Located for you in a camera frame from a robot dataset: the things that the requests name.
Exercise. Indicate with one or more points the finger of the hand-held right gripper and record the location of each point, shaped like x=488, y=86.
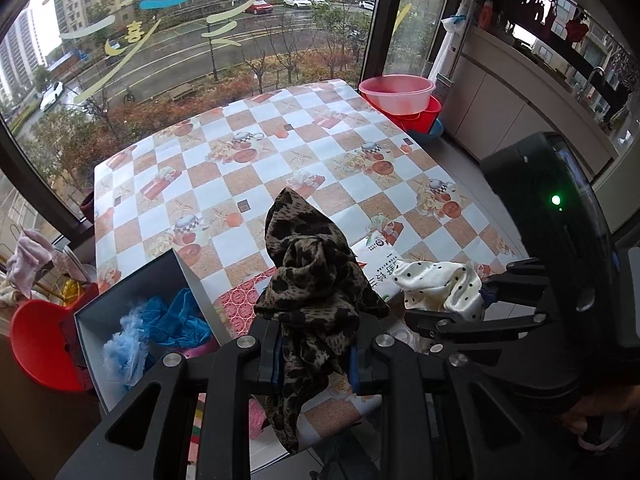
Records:
x=515, y=280
x=475, y=330

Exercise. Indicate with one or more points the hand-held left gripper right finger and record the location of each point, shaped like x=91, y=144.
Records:
x=365, y=365

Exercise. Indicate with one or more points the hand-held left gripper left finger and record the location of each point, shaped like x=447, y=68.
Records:
x=267, y=355

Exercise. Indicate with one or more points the white polka dot cloth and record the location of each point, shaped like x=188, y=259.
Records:
x=440, y=285

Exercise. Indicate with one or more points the blue cloth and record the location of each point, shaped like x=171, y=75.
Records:
x=150, y=312
x=192, y=320

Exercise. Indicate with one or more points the leopard print scarf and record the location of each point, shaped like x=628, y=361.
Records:
x=305, y=270

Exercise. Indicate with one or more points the grey cardboard box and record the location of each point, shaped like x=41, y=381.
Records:
x=150, y=280

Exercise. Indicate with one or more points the light blue fluffy duster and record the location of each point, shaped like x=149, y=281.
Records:
x=122, y=355

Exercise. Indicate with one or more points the person's right hand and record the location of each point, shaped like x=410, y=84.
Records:
x=595, y=410

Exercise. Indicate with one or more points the kitchen counter cabinets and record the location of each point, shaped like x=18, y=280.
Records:
x=500, y=95

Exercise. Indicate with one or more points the blue plastic basin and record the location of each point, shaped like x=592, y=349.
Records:
x=435, y=132

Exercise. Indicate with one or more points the metal faucet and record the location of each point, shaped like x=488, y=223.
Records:
x=590, y=77

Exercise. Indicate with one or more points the red plastic bucket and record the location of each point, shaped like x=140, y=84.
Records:
x=425, y=117

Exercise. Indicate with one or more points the checkered printed tablecloth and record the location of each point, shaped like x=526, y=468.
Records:
x=300, y=150

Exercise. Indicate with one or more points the pink plastic basin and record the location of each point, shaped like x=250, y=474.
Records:
x=397, y=95

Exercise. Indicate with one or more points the red hanging item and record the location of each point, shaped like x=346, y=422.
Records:
x=577, y=30

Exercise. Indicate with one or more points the white tied curtain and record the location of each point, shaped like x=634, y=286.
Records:
x=445, y=55

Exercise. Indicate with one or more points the red plastic chair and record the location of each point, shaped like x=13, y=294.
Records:
x=35, y=345

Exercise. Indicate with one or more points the orange bottle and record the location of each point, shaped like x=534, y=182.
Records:
x=485, y=15

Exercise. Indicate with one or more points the dark red flower pot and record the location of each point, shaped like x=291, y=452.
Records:
x=87, y=205

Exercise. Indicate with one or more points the pink hanging cloth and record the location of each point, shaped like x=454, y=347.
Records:
x=30, y=260

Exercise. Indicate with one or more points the white car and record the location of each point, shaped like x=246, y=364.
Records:
x=50, y=95

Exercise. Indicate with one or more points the red car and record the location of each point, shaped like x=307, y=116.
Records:
x=260, y=7

